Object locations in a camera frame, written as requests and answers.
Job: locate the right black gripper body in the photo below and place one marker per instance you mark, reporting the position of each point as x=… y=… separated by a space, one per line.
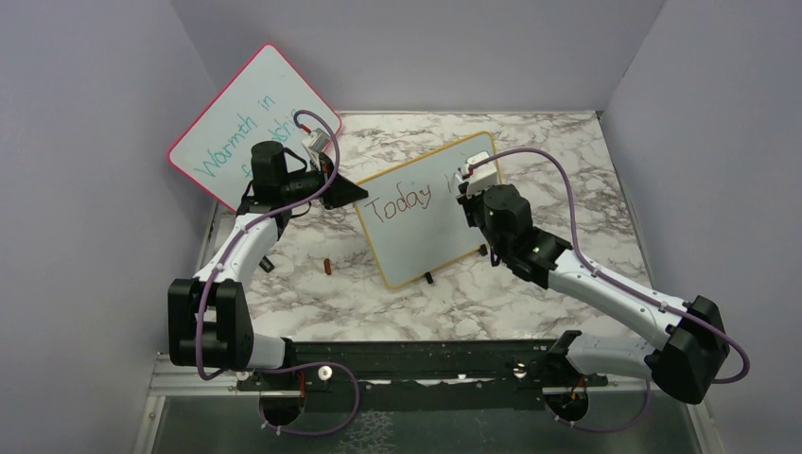
x=474 y=209

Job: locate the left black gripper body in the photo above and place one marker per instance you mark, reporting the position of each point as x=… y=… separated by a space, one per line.
x=302 y=185

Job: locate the yellow framed whiteboard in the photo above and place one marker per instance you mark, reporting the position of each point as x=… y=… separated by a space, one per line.
x=412 y=220

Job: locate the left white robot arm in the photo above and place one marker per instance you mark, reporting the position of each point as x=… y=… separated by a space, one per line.
x=209 y=324

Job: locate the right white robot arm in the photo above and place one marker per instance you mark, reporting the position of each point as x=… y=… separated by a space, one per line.
x=680 y=348

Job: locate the pink framed whiteboard with writing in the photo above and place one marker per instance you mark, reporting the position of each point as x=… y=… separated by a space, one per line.
x=257 y=104

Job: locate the black pink-board stand foot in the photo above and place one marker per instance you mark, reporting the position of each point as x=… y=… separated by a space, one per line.
x=266 y=265

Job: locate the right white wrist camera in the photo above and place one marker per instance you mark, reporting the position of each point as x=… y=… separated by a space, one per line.
x=477 y=174

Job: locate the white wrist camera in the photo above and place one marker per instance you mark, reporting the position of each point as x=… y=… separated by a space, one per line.
x=477 y=174
x=315 y=144

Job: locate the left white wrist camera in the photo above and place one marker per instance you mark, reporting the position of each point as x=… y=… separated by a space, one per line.
x=315 y=144

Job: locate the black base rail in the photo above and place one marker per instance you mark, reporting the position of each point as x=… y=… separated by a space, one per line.
x=337 y=377

